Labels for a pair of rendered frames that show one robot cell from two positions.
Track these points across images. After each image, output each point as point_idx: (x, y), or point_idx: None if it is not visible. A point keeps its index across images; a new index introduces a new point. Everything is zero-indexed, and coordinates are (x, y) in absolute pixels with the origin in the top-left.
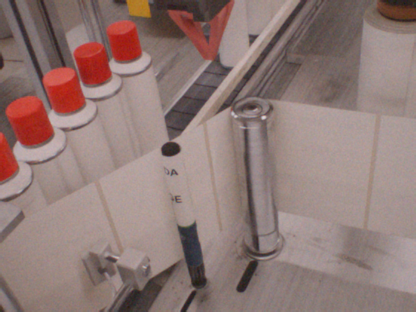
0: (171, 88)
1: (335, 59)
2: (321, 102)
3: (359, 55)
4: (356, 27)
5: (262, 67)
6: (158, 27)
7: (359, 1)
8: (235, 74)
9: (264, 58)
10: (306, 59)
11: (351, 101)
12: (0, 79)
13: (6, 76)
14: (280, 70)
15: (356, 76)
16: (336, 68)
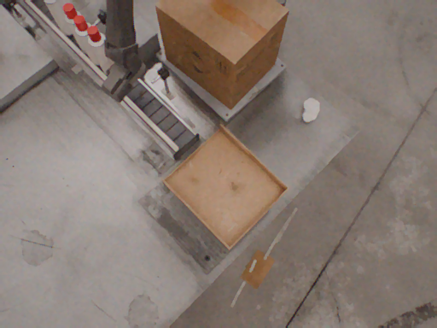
0: (92, 14)
1: (40, 65)
2: (16, 46)
3: (61, 96)
4: (85, 108)
5: (57, 38)
6: (158, 24)
7: (113, 127)
8: (41, 16)
9: (64, 42)
10: (49, 55)
11: (9, 55)
12: (433, 36)
13: (434, 39)
14: (72, 59)
15: (22, 66)
16: (33, 62)
